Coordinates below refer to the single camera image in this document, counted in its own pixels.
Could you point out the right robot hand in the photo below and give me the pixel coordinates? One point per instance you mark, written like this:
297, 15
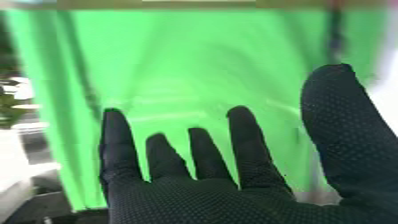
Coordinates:
236, 203

